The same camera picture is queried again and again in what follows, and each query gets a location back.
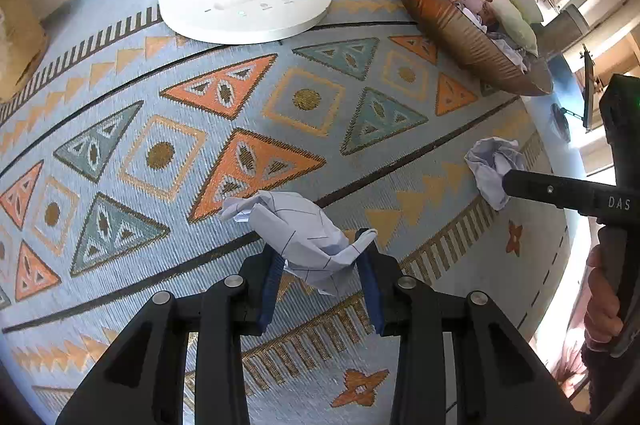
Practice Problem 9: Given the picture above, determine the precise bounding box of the person's right hand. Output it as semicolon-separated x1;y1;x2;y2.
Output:
584;244;625;348

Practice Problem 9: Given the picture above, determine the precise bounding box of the patterned blue table mat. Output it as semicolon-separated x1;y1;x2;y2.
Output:
0;0;572;425

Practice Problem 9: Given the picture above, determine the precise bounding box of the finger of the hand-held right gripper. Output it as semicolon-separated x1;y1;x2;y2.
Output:
501;168;598;218

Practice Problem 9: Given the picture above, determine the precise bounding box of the white paper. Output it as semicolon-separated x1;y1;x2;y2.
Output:
464;136;527;212
219;190;379;297

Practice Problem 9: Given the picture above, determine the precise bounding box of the small black fan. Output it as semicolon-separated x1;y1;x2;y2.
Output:
549;102;572;142

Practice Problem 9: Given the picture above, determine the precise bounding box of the black flat screen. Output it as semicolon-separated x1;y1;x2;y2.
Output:
581;44;600;134

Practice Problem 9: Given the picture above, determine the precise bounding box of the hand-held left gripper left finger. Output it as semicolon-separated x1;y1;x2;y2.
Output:
55;250;288;425

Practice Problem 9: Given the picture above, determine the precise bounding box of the green plush cushion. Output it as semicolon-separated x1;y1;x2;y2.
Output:
499;0;540;57

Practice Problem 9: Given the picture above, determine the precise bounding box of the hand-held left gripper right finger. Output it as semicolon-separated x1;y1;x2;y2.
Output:
354;229;583;425

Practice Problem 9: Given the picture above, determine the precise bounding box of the brown woven bowl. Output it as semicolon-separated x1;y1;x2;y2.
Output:
385;0;554;97

